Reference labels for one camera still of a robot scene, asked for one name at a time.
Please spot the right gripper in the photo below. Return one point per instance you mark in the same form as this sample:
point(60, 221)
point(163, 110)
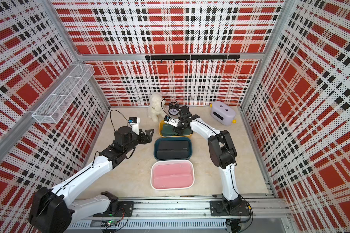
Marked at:
point(179, 130)

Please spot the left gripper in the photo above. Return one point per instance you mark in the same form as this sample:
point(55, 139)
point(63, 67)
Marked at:
point(148, 137)

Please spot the black pencil case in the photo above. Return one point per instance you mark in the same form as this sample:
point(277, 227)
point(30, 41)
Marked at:
point(173, 145)
point(172, 154)

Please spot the pink pencil case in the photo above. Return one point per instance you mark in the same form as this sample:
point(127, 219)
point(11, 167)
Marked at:
point(172, 169)
point(174, 181)

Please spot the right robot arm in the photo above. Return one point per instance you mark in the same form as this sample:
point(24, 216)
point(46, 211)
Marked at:
point(222, 153)

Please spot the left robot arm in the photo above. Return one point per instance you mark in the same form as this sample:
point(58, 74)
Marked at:
point(54, 209)

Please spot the yellow storage tray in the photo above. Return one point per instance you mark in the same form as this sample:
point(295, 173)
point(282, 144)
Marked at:
point(162, 129)

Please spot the teal storage tray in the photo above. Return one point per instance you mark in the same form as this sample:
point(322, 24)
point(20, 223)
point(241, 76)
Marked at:
point(174, 139)

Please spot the white storage tray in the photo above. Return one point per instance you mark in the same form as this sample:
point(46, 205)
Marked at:
point(171, 161)

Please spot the black alarm clock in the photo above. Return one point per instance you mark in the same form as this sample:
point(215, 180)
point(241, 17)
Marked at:
point(173, 108)

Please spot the white plush dog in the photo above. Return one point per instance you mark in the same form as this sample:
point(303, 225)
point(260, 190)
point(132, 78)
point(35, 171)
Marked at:
point(156, 107)

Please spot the lavender toaster toy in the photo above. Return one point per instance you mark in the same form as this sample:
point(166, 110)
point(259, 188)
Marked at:
point(222, 113)

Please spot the green circuit board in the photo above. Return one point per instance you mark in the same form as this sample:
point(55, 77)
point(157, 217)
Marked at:
point(109, 223)

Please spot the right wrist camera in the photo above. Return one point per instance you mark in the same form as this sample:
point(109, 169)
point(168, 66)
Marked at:
point(171, 121)

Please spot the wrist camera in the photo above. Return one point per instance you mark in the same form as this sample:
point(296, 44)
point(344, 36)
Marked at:
point(134, 123)
point(171, 121)

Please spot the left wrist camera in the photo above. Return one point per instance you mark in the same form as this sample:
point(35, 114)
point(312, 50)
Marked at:
point(134, 123)

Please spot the black hook rail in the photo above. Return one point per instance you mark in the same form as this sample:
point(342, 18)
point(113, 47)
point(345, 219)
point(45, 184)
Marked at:
point(222, 57)

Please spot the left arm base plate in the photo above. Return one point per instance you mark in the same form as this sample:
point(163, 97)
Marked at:
point(123, 209)

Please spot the white wire mesh shelf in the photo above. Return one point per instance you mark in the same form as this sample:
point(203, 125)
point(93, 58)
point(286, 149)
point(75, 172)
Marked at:
point(57, 103)

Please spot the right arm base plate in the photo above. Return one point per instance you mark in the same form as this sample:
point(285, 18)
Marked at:
point(223, 208)

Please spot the aluminium rail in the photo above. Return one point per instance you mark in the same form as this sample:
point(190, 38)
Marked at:
point(199, 207)

